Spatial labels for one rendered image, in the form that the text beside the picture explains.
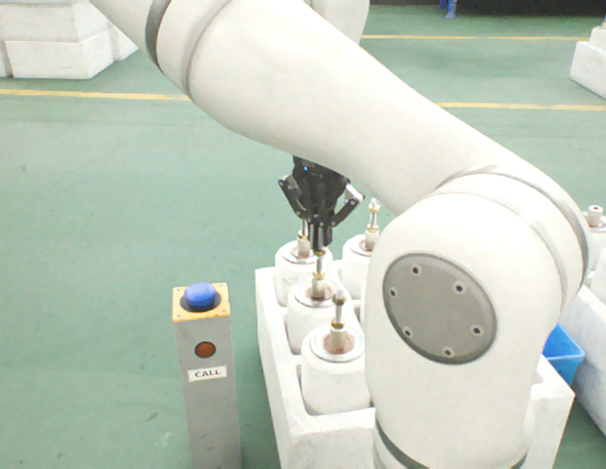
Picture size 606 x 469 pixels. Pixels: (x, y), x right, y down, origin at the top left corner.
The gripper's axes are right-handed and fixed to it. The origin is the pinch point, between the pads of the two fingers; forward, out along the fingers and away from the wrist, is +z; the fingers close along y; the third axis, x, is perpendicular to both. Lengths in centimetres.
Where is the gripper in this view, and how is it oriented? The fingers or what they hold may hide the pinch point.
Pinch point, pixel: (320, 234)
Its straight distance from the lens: 80.3
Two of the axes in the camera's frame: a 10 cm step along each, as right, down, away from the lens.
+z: 0.0, 8.8, 4.8
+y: 8.4, 2.6, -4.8
